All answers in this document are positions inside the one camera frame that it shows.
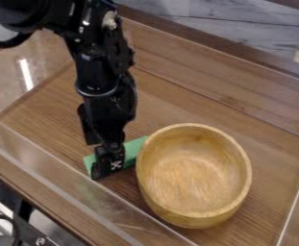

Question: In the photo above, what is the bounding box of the black table leg bracket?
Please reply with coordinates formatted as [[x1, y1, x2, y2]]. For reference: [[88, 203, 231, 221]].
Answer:
[[13, 199, 57, 246]]

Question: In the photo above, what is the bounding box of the brown wooden bowl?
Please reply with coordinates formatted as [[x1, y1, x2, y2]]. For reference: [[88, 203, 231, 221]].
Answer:
[[136, 123, 252, 229]]

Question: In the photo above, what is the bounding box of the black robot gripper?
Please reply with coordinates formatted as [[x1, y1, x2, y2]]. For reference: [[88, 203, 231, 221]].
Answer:
[[75, 54, 137, 180]]

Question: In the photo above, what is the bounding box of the green rectangular block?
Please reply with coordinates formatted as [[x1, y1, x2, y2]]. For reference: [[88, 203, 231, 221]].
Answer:
[[83, 135, 148, 176]]

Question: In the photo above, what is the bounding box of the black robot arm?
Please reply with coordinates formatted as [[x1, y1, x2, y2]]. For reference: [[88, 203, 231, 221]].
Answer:
[[0, 0, 137, 180]]

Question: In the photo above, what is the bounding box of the black cable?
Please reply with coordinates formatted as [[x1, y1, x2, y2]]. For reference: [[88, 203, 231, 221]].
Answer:
[[0, 30, 37, 50]]

